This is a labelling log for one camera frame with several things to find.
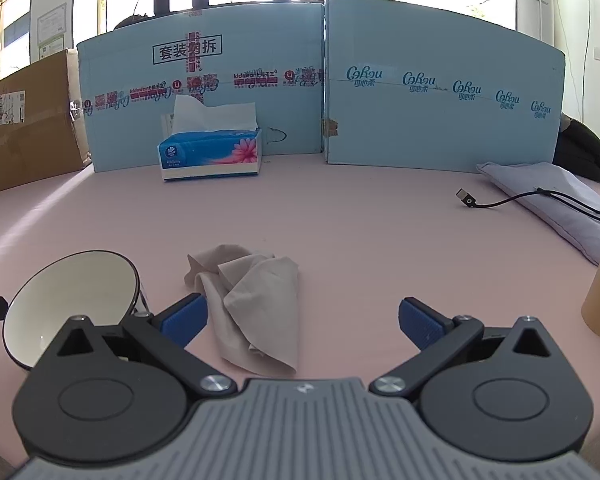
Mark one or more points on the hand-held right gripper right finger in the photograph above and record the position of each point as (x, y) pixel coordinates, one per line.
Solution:
(422, 325)

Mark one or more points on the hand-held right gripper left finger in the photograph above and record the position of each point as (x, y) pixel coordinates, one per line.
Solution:
(185, 320)

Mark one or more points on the grey cleaning cloth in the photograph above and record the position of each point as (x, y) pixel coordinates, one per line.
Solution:
(260, 305)

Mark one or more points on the white bowl with black rim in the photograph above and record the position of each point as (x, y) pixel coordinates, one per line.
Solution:
(70, 290)

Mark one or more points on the blue tissue box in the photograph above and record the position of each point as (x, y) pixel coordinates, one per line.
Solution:
(210, 155)

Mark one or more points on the lavender pillow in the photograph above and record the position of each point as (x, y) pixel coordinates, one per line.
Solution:
(545, 185)

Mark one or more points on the brown cardboard box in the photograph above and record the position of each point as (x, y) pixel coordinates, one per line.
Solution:
(30, 125)

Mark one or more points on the blue cardboard panel red print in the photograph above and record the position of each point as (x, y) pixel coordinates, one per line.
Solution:
(130, 135)

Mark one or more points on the white paper label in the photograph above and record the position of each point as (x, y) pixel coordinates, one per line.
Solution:
(166, 122)

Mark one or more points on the plain blue cardboard panel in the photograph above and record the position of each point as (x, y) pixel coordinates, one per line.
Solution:
(430, 125)

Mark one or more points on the black bag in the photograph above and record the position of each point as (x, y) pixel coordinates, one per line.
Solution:
(580, 150)

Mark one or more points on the white standing air conditioner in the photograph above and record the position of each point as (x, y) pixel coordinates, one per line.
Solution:
(532, 5)

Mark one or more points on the wall notice sheet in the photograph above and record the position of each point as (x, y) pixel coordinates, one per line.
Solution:
(51, 32)

